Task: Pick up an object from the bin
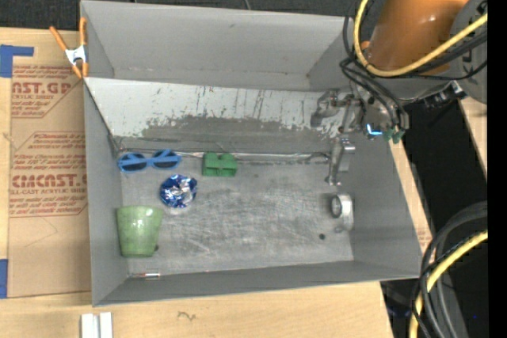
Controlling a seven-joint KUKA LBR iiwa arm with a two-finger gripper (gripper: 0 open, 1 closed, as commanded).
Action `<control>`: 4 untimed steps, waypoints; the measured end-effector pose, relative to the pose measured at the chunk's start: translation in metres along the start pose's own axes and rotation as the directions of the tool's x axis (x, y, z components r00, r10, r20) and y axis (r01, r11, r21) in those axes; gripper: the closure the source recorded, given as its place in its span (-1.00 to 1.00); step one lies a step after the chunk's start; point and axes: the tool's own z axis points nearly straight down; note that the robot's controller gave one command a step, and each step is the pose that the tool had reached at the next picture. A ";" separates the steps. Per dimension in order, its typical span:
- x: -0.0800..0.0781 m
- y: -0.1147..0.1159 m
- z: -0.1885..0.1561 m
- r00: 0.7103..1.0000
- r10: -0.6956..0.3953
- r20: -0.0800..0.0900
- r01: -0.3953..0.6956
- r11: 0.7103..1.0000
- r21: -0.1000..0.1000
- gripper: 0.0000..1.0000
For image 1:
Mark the crumpled blue foil ball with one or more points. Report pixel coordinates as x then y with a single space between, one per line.
178 191

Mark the pale green cup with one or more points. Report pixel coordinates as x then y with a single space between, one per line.
138 231

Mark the small clear glass jar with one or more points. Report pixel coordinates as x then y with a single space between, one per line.
344 210

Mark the blue sunglasses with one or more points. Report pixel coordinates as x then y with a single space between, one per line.
168 159

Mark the green toy block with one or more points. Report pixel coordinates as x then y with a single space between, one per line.
218 165

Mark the grey metal bin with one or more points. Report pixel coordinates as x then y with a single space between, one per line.
245 221

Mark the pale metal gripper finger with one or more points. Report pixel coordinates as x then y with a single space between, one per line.
326 108
340 160

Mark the brown cardboard board red print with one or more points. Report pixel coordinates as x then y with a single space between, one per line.
47 233

